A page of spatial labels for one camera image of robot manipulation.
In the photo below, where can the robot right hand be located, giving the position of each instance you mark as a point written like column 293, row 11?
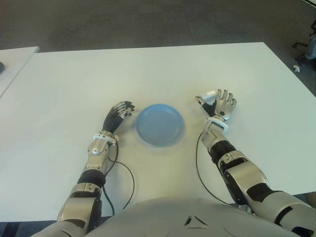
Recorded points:
column 223, row 106

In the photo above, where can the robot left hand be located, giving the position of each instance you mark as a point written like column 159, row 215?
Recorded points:
column 112, row 121

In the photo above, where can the white charger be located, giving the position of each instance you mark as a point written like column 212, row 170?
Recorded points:
column 208, row 96

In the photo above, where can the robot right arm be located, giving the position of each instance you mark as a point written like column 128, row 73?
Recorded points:
column 244, row 175

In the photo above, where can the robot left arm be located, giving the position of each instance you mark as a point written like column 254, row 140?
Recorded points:
column 97, row 150

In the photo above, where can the blue plate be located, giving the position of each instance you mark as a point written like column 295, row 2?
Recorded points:
column 160, row 126

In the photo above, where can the small white floor object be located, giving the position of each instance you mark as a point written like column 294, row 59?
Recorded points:
column 296, row 68

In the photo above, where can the black office chair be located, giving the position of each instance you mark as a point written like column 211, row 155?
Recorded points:
column 300, row 45

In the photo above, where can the seated person in jeans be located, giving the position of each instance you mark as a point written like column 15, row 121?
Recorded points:
column 311, row 48

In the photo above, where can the white side table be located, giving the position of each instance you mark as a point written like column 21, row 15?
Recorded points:
column 13, row 69

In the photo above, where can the grey robot torso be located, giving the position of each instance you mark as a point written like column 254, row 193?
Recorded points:
column 172, row 219

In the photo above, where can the black object on side table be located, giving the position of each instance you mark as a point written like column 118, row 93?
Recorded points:
column 2, row 67

